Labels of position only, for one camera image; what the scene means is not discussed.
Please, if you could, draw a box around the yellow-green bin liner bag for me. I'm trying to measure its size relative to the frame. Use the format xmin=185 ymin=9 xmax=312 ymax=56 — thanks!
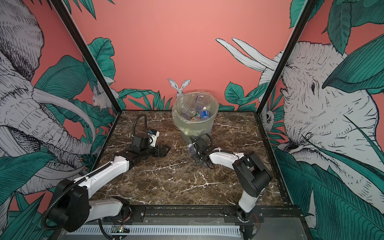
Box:
xmin=172 ymin=91 xmax=220 ymax=137

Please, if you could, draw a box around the black right frame post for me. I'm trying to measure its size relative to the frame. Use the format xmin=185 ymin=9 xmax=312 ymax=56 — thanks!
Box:
xmin=255 ymin=0 xmax=318 ymax=115

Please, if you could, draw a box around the clear white-cap bottle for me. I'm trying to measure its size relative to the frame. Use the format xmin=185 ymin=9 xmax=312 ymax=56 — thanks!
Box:
xmin=188 ymin=144 xmax=197 ymax=156

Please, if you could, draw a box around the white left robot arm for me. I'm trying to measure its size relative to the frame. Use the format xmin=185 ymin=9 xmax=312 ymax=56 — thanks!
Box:
xmin=41 ymin=145 xmax=171 ymax=232

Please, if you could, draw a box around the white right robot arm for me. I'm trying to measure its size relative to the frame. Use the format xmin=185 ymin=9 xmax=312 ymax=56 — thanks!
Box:
xmin=189 ymin=134 xmax=273 ymax=219

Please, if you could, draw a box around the grey mesh waste bin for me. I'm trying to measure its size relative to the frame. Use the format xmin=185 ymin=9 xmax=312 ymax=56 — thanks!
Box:
xmin=172 ymin=92 xmax=220 ymax=146

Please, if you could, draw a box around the clear square green-label bottle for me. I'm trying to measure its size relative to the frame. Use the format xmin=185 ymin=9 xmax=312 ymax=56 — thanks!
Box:
xmin=181 ymin=104 xmax=197 ymax=118

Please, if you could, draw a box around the black frame post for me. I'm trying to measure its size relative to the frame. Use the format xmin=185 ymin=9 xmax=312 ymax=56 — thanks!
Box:
xmin=50 ymin=0 xmax=122 ymax=115
xmin=255 ymin=0 xmax=318 ymax=115

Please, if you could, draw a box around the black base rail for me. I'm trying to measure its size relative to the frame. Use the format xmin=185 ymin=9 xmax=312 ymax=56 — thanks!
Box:
xmin=104 ymin=205 xmax=303 ymax=224

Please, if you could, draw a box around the black left frame post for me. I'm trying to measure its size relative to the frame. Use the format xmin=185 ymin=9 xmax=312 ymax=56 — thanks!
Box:
xmin=50 ymin=0 xmax=122 ymax=115

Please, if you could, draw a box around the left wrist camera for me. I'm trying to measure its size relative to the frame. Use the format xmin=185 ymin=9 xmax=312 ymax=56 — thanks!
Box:
xmin=132 ymin=130 xmax=160 ymax=150

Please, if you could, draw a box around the white slotted cable duct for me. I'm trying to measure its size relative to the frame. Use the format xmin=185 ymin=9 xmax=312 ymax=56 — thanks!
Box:
xmin=65 ymin=224 xmax=242 ymax=238

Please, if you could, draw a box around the blue label Chinese water bottle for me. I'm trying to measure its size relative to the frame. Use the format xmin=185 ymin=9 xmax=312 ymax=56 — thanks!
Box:
xmin=200 ymin=106 xmax=211 ymax=121

